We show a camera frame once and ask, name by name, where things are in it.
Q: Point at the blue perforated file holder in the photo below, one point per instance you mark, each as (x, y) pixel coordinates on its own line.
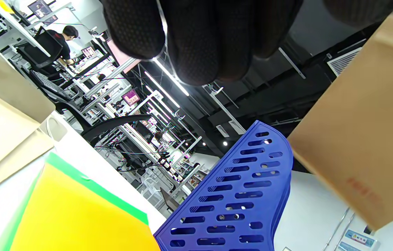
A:
(278, 209)

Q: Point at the white metal cart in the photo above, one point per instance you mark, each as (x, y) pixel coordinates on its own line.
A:
(151, 184)

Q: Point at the black mesh office chair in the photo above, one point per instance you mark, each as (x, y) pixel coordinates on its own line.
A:
(113, 123)

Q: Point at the white ceiling vent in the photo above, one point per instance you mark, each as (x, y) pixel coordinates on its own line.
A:
(343, 62)

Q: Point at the green cardstock sheet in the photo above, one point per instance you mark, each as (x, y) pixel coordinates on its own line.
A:
(95, 188)

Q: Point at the brown wooden board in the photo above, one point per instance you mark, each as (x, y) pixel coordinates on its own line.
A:
(169, 200)

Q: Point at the person's left hand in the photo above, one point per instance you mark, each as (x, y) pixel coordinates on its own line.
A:
(203, 35)

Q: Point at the white labelled box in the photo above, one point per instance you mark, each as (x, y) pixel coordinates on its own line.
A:
(356, 240)

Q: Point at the long ceiling light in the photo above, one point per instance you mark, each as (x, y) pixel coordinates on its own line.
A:
(161, 90)
(172, 78)

